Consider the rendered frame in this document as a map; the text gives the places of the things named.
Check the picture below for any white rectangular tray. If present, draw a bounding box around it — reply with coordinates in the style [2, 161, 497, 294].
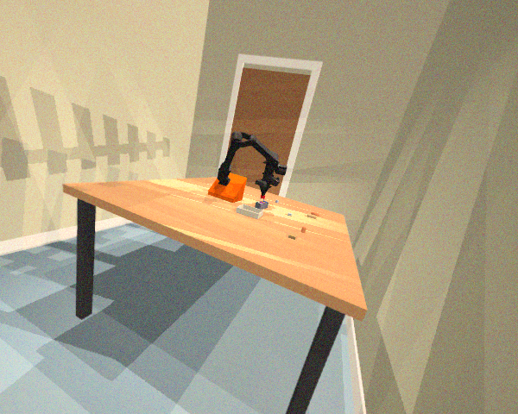
[236, 204, 264, 219]

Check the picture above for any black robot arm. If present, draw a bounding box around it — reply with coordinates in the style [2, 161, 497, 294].
[217, 132, 287, 186]

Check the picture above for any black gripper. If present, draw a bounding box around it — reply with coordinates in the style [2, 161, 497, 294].
[255, 171, 274, 196]

